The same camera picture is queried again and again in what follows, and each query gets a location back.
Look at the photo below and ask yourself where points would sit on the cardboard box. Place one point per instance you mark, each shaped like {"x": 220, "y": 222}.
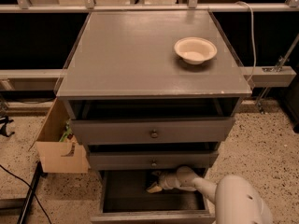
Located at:
{"x": 67, "y": 157}

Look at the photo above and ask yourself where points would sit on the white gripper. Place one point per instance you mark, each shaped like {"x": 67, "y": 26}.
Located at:
{"x": 165, "y": 180}

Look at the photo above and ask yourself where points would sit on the black floor bar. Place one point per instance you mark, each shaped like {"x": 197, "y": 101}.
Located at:
{"x": 25, "y": 209}

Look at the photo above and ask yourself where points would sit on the metal rail frame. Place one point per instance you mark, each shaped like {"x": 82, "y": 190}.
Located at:
{"x": 89, "y": 6}

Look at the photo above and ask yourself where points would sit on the black clamp on floor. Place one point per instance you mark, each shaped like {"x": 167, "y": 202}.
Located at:
{"x": 4, "y": 121}

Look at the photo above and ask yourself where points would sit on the grey drawer cabinet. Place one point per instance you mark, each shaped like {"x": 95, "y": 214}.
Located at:
{"x": 125, "y": 68}

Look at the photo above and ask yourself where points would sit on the green packet in box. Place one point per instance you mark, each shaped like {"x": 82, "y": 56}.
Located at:
{"x": 67, "y": 131}

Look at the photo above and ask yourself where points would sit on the grey top drawer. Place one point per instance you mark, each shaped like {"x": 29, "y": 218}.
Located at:
{"x": 149, "y": 131}

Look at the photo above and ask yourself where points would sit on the grey bottom drawer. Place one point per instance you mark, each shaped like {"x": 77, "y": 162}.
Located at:
{"x": 125, "y": 201}

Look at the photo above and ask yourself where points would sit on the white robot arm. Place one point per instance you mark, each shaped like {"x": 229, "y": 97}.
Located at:
{"x": 236, "y": 201}

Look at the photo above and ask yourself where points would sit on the grey middle drawer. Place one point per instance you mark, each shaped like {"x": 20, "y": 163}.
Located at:
{"x": 151, "y": 160}

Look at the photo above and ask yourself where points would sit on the grey drawer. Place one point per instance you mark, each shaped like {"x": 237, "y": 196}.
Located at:
{"x": 125, "y": 201}
{"x": 149, "y": 131}
{"x": 151, "y": 160}

